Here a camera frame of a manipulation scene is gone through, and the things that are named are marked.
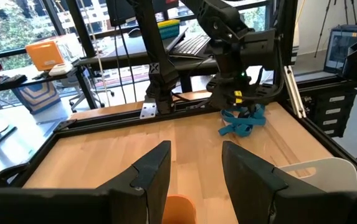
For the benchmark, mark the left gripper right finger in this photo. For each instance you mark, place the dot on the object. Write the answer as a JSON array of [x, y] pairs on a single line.
[[259, 199]]

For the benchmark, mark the blue beige patterned box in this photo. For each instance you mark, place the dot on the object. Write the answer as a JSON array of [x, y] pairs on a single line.
[[36, 98]]

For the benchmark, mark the black standing desk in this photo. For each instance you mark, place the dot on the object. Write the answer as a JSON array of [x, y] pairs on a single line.
[[41, 79]]

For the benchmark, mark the silver rig bracket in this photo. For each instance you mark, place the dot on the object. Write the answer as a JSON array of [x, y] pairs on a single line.
[[293, 90]]

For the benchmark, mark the black tripod stand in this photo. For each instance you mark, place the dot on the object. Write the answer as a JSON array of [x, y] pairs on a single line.
[[324, 25]]

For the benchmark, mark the blue framed screen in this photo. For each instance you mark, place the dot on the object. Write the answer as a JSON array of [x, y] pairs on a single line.
[[340, 46]]

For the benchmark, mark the silver frame bracket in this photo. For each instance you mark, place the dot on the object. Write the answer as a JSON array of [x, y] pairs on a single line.
[[148, 111]]

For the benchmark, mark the white plastic basket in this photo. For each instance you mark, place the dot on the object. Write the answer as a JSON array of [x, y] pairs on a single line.
[[331, 174]]

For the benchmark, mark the black computer mouse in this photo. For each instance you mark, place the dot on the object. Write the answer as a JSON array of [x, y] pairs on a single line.
[[134, 32]]

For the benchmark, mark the white office chair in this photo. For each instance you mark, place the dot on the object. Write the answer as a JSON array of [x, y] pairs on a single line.
[[81, 98]]

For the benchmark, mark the black window frame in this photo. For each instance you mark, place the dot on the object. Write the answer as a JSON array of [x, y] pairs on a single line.
[[78, 28]]

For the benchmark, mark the black aluminium table frame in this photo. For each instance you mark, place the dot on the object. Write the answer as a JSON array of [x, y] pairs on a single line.
[[103, 123]]

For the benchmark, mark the orange plastic basket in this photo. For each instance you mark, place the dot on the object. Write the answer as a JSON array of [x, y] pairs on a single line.
[[178, 211]]

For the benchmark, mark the teal and yellow crate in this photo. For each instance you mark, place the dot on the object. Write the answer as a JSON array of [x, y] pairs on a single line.
[[169, 29]]

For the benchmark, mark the black frame clamp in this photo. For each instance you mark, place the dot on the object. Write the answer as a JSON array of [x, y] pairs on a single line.
[[7, 174]]

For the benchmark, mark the orange and white box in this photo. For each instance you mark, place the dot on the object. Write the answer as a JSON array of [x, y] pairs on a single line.
[[44, 56]]

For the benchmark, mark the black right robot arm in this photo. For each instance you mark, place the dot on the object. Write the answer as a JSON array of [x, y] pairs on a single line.
[[159, 62]]

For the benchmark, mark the small white device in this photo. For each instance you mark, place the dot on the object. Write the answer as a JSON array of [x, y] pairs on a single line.
[[60, 70]]

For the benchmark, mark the black keyboard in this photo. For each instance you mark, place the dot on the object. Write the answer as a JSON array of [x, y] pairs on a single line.
[[0, 81]]

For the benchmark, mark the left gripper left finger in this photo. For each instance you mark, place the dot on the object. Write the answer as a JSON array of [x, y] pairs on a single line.
[[72, 208]]

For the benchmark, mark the black slotted bracket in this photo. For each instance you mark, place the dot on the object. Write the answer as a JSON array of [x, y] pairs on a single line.
[[331, 109]]

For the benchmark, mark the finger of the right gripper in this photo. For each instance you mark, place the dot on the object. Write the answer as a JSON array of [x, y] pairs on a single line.
[[253, 110], [243, 112]]

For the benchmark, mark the black rig post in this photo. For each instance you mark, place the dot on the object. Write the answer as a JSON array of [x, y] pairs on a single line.
[[285, 37]]

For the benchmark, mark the black computer monitor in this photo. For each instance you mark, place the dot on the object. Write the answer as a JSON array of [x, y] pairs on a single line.
[[125, 12]]

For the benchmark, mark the dark grey laptop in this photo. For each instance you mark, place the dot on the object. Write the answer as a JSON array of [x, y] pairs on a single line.
[[190, 45]]

